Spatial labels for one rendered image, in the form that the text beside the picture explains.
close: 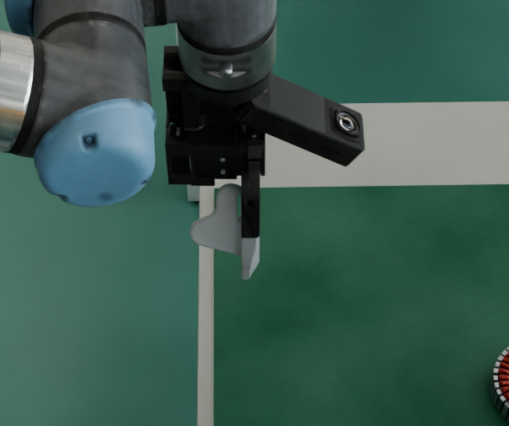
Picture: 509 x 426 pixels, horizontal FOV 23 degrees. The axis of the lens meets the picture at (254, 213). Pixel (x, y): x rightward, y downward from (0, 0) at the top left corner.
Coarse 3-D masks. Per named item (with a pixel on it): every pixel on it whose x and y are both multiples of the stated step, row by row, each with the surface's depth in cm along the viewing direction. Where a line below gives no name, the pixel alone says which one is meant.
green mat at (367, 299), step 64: (320, 192) 164; (384, 192) 164; (448, 192) 164; (320, 256) 158; (384, 256) 158; (448, 256) 158; (256, 320) 152; (320, 320) 152; (384, 320) 152; (448, 320) 152; (256, 384) 147; (320, 384) 147; (384, 384) 147; (448, 384) 147
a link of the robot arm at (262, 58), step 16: (192, 48) 91; (256, 48) 91; (272, 48) 93; (192, 64) 92; (208, 64) 92; (224, 64) 91; (240, 64) 92; (256, 64) 92; (272, 64) 94; (208, 80) 93; (224, 80) 92; (240, 80) 93; (256, 80) 94
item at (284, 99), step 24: (264, 96) 98; (288, 96) 99; (312, 96) 101; (240, 120) 98; (264, 120) 98; (288, 120) 98; (312, 120) 99; (336, 120) 101; (360, 120) 103; (312, 144) 100; (336, 144) 100; (360, 144) 101
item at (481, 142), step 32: (384, 128) 171; (416, 128) 171; (448, 128) 171; (480, 128) 171; (288, 160) 168; (320, 160) 168; (384, 160) 168; (416, 160) 168; (448, 160) 168; (480, 160) 168
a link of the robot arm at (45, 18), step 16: (16, 0) 84; (32, 0) 84; (48, 0) 82; (64, 0) 81; (80, 0) 81; (96, 0) 81; (112, 0) 81; (128, 0) 83; (144, 0) 85; (160, 0) 85; (16, 16) 84; (32, 16) 84; (48, 16) 81; (64, 16) 80; (128, 16) 82; (144, 16) 86; (160, 16) 86; (16, 32) 86; (32, 32) 86; (144, 32) 84
